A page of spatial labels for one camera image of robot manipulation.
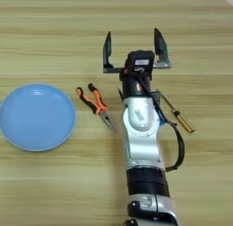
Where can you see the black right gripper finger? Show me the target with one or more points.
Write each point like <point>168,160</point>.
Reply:
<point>160,49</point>
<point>107,50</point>

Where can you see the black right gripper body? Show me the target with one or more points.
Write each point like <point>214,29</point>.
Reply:
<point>135,85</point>

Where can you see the orange black needle-nose pliers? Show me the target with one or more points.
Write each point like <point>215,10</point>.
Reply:
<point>98,106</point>

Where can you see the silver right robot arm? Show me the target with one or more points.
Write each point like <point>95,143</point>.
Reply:
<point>142,138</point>

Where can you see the small black box white label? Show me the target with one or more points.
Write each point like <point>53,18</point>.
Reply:
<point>140,61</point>

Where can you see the light blue round plate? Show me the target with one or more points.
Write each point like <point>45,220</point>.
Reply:
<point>36,117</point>

